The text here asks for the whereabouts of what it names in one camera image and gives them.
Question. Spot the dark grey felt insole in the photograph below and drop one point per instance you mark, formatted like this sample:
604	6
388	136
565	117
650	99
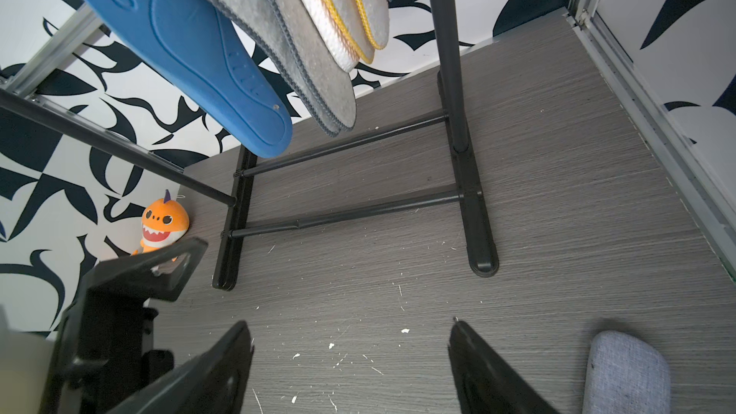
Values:
286	33

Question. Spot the black garment rack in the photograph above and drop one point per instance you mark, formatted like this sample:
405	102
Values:
466	190

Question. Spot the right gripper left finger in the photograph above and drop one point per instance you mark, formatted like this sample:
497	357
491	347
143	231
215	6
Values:
213	382

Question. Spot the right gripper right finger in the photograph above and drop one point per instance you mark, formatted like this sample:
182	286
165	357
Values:
484	381

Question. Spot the blue foam insole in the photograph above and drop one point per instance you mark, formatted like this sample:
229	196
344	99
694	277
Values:
195	47

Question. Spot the orange shark plush toy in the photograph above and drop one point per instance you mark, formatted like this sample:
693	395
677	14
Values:
163	223

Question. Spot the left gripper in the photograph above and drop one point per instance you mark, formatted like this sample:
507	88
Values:
104	350

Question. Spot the white yellow-edged insole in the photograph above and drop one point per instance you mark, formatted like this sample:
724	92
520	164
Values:
339	31

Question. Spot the grey fabric case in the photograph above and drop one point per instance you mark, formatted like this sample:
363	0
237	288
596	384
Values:
626	375

